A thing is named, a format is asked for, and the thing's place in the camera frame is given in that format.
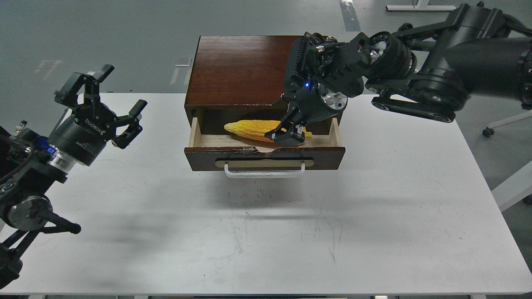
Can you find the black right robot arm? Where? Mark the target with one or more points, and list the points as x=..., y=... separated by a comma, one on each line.
x=427, y=72

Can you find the wooden drawer with white handle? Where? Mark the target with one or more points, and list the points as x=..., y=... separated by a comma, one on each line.
x=214, y=153

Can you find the white table leg base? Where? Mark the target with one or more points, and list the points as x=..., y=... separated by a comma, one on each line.
x=421, y=6

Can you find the dark wooden cabinet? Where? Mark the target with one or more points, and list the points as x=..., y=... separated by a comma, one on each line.
x=238, y=77

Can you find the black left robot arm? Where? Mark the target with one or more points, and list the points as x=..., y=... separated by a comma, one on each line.
x=35, y=162

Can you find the yellow corn cob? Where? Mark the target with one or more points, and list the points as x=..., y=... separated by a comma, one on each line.
x=252, y=129

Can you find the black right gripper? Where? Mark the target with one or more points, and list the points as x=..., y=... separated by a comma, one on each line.
x=309, y=104

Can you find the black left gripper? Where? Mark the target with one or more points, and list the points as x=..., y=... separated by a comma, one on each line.
x=82, y=136

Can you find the white chair base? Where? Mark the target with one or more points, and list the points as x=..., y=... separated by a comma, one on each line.
x=489, y=130

